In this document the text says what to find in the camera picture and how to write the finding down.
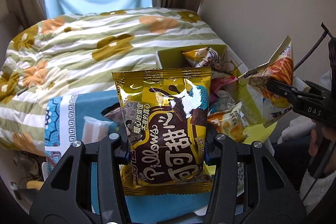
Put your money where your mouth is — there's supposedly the white cheese fries bag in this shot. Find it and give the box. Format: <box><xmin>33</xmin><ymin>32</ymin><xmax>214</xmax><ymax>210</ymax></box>
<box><xmin>239</xmin><ymin>36</ymin><xmax>310</xmax><ymax>128</ymax></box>

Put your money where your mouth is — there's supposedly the translucent white packet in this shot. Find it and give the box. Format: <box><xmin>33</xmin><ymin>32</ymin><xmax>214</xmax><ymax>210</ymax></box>
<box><xmin>82</xmin><ymin>116</ymin><xmax>112</xmax><ymax>144</ymax></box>

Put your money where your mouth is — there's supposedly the orange white cake bag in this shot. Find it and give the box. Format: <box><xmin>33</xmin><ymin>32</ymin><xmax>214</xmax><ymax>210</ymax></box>
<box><xmin>207</xmin><ymin>102</ymin><xmax>249</xmax><ymax>142</ymax></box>

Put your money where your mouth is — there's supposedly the pink candy bag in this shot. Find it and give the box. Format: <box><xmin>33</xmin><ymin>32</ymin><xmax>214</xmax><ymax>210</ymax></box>
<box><xmin>210</xmin><ymin>76</ymin><xmax>238</xmax><ymax>94</ymax></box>

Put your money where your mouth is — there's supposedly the yellow potato chip bag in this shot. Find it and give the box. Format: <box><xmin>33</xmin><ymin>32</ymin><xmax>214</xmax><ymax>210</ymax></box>
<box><xmin>182</xmin><ymin>47</ymin><xmax>235</xmax><ymax>74</ymax></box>

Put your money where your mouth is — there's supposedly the gold Pillows chocolate bag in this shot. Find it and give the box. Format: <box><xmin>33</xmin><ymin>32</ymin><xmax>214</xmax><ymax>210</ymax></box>
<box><xmin>112</xmin><ymin>67</ymin><xmax>213</xmax><ymax>196</ymax></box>

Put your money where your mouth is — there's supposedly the grey newsprint snack bag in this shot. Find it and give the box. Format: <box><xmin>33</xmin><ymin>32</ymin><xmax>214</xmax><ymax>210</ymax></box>
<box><xmin>210</xmin><ymin>90</ymin><xmax>236</xmax><ymax>113</ymax></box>

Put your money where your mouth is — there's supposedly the dark maroon snack bag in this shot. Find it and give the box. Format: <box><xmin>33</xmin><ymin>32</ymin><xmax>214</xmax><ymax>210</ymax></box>
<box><xmin>101</xmin><ymin>103</ymin><xmax>123</xmax><ymax>133</ymax></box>

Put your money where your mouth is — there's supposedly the person's right hand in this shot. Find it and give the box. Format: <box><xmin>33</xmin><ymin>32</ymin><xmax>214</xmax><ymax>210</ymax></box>
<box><xmin>309</xmin><ymin>120</ymin><xmax>335</xmax><ymax>178</ymax></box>

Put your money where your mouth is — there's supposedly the green cardboard box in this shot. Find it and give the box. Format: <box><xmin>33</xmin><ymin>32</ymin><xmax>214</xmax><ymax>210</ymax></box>
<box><xmin>156</xmin><ymin>44</ymin><xmax>276</xmax><ymax>144</ymax></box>

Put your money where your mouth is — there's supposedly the teal patterned table cloth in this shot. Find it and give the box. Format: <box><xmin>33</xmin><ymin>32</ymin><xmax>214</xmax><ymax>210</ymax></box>
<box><xmin>43</xmin><ymin>90</ymin><xmax>246</xmax><ymax>224</ymax></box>

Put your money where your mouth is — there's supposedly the floral striped duvet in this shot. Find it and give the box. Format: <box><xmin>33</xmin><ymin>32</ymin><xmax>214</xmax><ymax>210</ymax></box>
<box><xmin>1</xmin><ymin>7</ymin><xmax>222</xmax><ymax>156</ymax></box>

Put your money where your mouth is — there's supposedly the black cable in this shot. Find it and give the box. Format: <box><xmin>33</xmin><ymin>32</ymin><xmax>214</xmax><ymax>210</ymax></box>
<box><xmin>292</xmin><ymin>22</ymin><xmax>336</xmax><ymax>72</ymax></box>

